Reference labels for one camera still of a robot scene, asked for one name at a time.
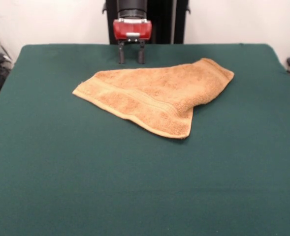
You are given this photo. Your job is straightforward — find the dark green table cloth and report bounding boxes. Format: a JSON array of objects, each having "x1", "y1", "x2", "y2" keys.
[{"x1": 0, "y1": 43, "x2": 290, "y2": 236}]

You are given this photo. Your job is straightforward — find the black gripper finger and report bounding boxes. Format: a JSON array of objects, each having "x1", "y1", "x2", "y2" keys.
[
  {"x1": 118, "y1": 40, "x2": 126, "y2": 64},
  {"x1": 137, "y1": 40, "x2": 146, "y2": 64}
]

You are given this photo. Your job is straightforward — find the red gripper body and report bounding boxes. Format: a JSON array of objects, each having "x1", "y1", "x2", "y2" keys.
[{"x1": 113, "y1": 18, "x2": 152, "y2": 42}]

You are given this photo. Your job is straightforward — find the orange terry towel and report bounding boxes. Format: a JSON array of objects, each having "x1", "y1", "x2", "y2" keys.
[{"x1": 72, "y1": 58, "x2": 235, "y2": 140}]

